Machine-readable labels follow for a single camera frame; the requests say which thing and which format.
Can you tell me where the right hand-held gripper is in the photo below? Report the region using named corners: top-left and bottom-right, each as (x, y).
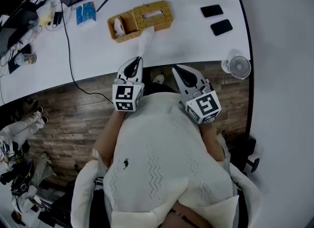
top-left (171, 64), bottom-right (222, 126)

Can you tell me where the small black keyboard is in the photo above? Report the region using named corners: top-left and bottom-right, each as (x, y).
top-left (8, 44), bottom-right (33, 75)

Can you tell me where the long black cable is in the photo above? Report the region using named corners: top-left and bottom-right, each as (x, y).
top-left (60, 11), bottom-right (115, 104)

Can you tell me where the crumpled white tissue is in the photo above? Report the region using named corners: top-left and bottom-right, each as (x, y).
top-left (113, 18), bottom-right (126, 38)

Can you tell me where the black smartphone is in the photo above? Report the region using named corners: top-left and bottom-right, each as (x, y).
top-left (210, 18), bottom-right (233, 37)
top-left (200, 4), bottom-right (224, 19)

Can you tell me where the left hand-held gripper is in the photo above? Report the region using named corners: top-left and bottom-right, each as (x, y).
top-left (112, 56), bottom-right (146, 113)

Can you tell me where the person's white knit top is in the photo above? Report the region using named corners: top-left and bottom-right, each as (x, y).
top-left (103, 92), bottom-right (234, 228)

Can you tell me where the white tissue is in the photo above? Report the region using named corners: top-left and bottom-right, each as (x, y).
top-left (137, 25), bottom-right (156, 59)
top-left (113, 18), bottom-right (126, 38)
top-left (142, 10), bottom-right (165, 18)

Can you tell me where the white desk fan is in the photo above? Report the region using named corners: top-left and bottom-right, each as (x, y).
top-left (221, 49), bottom-right (252, 80)

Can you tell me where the black laptop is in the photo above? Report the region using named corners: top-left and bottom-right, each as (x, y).
top-left (0, 1), bottom-right (40, 49)

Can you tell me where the wicker tissue box basket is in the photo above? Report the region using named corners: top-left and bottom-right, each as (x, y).
top-left (107, 0), bottom-right (175, 44)

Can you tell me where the blue tissue packet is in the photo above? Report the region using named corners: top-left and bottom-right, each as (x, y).
top-left (75, 0), bottom-right (97, 27)

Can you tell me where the glass jar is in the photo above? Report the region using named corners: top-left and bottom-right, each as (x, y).
top-left (14, 52), bottom-right (37, 65)

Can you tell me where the black charger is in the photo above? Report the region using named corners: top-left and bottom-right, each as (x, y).
top-left (52, 11), bottom-right (63, 27)

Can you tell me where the folded white tissue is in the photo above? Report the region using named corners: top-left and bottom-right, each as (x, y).
top-left (142, 10), bottom-right (165, 18)

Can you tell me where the black office chair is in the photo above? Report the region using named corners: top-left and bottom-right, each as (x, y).
top-left (220, 130), bottom-right (261, 174)

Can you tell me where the person's left forearm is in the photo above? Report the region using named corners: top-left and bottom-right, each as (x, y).
top-left (94, 110), bottom-right (127, 169)

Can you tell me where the person's right forearm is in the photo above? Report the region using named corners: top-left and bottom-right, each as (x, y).
top-left (200, 123), bottom-right (225, 163)

